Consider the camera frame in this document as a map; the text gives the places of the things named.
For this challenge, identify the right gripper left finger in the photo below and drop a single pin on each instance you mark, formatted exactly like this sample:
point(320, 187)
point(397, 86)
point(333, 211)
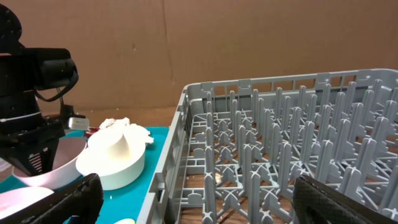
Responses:
point(79, 202)

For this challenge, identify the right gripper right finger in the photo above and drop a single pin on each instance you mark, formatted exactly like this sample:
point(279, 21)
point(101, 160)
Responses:
point(314, 202)

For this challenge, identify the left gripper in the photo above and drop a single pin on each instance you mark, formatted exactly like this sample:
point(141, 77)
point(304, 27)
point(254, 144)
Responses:
point(29, 142)

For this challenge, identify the pink white bowl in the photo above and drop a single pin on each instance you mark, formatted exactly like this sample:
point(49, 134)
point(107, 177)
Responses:
point(64, 166)

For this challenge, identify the cream bowl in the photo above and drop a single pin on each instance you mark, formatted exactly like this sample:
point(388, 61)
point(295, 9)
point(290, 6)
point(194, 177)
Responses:
point(118, 162)

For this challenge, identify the red snack wrapper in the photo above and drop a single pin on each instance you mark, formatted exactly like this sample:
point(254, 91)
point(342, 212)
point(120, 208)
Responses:
point(88, 133)

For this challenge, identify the white paper napkin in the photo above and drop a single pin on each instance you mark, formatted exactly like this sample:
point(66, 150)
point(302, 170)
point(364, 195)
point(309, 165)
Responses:
point(132, 131)

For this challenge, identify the large white plate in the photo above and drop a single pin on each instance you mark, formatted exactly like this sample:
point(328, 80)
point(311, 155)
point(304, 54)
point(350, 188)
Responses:
point(15, 200)

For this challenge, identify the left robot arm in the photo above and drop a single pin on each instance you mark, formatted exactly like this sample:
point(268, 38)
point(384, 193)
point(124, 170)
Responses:
point(32, 74)

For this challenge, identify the grey dishwasher rack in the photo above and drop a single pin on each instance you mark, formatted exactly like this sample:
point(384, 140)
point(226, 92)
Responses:
point(238, 146)

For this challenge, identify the yellow plastic spoon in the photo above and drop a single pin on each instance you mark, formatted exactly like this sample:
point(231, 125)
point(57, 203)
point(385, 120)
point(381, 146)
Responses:
point(126, 221)

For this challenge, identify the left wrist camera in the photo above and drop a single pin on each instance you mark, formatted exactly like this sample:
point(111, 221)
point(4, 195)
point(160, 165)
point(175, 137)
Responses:
point(76, 123)

